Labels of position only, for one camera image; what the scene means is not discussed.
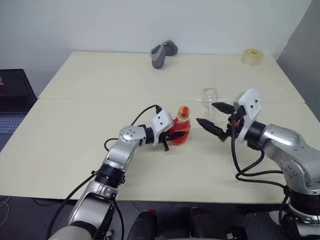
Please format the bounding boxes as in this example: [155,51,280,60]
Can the grey plastic handheld device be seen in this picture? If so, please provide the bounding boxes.
[149,39,179,71]

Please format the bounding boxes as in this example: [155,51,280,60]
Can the dark open laptop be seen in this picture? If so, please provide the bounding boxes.
[0,68,38,153]

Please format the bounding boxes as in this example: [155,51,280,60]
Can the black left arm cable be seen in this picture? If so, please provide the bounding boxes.
[104,104,164,151]

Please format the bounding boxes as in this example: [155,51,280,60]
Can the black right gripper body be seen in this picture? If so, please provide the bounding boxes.
[218,105,248,143]

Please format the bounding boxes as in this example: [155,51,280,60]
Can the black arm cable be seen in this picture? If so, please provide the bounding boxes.
[104,104,164,151]
[229,124,292,227]

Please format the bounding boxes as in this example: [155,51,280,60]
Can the dark rounded shape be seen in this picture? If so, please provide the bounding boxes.
[188,205,221,240]
[134,210,159,240]

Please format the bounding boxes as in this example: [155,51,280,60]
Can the thin white floor cable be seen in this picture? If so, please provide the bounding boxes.
[0,194,11,227]

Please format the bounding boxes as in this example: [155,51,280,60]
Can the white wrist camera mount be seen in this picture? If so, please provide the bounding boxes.
[150,109,175,146]
[233,88,263,144]

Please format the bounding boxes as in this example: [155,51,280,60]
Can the clear wine glass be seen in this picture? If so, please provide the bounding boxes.
[199,87,226,119]

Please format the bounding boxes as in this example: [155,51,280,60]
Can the red drink bottle yellow cap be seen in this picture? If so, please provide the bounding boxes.
[167,104,193,147]

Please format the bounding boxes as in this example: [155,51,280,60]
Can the clear tape roll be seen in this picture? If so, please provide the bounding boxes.
[240,47,265,67]

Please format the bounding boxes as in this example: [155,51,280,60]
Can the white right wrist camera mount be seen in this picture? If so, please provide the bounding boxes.
[233,88,263,144]

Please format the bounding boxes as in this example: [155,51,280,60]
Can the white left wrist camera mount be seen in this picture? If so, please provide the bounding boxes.
[150,109,175,146]

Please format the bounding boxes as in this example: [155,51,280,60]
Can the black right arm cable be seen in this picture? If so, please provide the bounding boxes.
[229,124,292,227]

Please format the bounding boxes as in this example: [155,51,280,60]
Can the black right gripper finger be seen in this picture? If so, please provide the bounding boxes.
[211,101,236,115]
[196,117,225,138]

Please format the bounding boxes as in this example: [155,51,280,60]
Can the pale robot torso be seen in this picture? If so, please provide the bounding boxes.
[49,224,94,240]

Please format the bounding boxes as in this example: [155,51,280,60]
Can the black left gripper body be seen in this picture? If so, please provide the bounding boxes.
[157,131,176,153]

